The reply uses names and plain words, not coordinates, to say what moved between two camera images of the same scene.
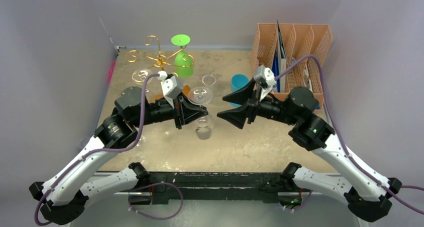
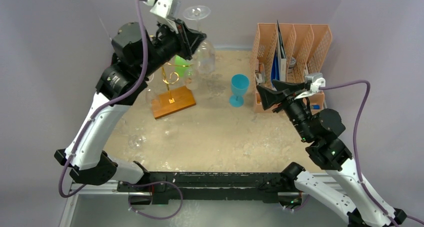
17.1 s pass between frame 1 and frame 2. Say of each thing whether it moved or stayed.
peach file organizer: stayed
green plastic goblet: stayed
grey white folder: stayed
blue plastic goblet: stayed
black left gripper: moved
